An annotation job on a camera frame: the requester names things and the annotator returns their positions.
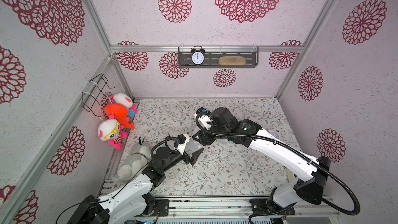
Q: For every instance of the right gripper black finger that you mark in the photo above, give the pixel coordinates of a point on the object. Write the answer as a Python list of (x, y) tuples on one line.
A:
[(200, 137), (211, 138)]

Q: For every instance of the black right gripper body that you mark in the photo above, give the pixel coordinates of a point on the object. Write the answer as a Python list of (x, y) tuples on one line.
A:
[(210, 133)]

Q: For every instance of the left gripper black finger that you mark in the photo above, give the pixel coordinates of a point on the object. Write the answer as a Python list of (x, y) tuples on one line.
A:
[(193, 158), (183, 140)]

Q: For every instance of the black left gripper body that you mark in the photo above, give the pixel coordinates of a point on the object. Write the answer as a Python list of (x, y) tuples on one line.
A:
[(176, 157)]

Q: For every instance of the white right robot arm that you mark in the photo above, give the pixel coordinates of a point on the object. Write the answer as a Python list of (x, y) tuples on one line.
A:
[(311, 173)]

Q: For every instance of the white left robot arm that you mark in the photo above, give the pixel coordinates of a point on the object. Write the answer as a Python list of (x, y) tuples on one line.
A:
[(135, 198)]

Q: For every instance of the grey white husky plush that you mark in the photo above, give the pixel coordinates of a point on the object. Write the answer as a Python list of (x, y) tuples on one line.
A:
[(138, 158)]

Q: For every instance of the white alarm clock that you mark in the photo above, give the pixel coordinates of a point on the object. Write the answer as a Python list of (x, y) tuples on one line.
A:
[(274, 134)]

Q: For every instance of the white plush yellow glasses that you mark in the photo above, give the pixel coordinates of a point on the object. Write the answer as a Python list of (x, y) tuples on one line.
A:
[(111, 131)]

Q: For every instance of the red orange plush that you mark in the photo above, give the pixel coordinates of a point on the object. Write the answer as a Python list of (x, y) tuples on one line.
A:
[(118, 112)]

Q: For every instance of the white pink plush upper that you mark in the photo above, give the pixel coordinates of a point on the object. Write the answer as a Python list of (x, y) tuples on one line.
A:
[(124, 100)]

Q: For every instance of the black alarm clock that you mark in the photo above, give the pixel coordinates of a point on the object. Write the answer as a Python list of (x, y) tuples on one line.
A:
[(198, 55)]

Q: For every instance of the grey wall shelf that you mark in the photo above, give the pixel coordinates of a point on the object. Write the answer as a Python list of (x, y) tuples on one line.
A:
[(211, 58)]

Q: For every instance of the black wire basket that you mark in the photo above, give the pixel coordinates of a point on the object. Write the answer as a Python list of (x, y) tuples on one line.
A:
[(89, 99)]

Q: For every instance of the metal base rail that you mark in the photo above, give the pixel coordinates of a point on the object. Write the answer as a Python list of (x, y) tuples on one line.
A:
[(229, 210)]

